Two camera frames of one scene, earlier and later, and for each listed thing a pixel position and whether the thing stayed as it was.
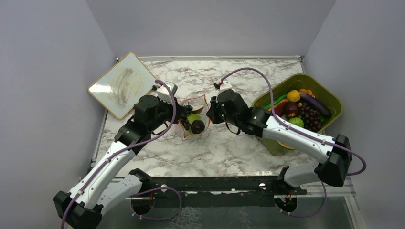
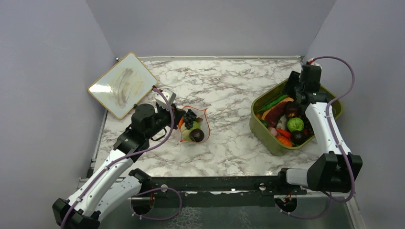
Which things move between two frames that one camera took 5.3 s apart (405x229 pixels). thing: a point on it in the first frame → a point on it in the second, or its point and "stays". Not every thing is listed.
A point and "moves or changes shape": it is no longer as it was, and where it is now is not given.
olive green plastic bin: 297,83 stays
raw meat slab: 280,109 stays
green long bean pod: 274,101 stays
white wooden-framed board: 123,85 stays
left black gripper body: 165,111 stays
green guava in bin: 296,121 stays
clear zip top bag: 193,118 moves or changes shape
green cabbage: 192,117 → 185,132
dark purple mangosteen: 197,126 → 197,135
